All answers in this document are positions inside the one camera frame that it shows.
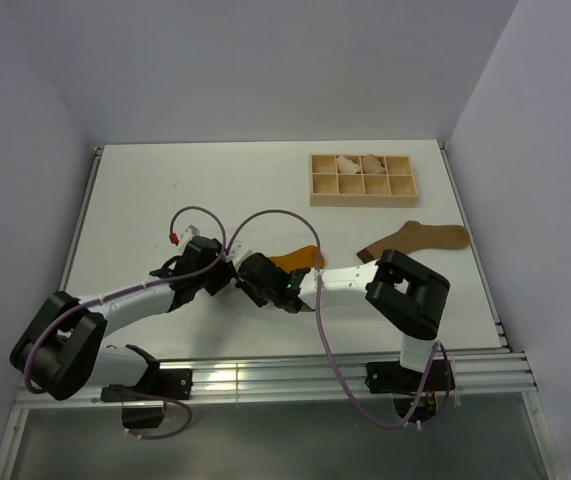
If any yellow sock with brown cuff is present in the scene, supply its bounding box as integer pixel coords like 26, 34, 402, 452
268, 245, 326, 273

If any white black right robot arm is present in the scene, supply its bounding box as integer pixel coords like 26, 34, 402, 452
237, 250, 451, 390

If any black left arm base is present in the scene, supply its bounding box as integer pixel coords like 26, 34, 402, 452
100, 368, 193, 440

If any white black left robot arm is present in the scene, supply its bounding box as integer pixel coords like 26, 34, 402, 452
10, 236, 236, 400

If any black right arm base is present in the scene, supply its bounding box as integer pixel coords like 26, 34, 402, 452
365, 359, 456, 424

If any wooden compartment tray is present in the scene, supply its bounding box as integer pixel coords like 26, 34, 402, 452
309, 154, 419, 208

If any rolled cream sock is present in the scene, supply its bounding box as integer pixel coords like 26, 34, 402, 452
336, 155, 361, 175

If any rolled beige sock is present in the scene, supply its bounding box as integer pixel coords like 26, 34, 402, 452
361, 154, 386, 175

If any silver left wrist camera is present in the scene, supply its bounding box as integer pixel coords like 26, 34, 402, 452
172, 225, 200, 246

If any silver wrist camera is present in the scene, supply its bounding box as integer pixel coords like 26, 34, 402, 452
225, 240, 250, 266
172, 225, 200, 246

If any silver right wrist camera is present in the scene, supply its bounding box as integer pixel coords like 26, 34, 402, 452
225, 240, 250, 266

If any aluminium rail frame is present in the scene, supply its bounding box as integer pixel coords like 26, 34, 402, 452
0, 140, 554, 479

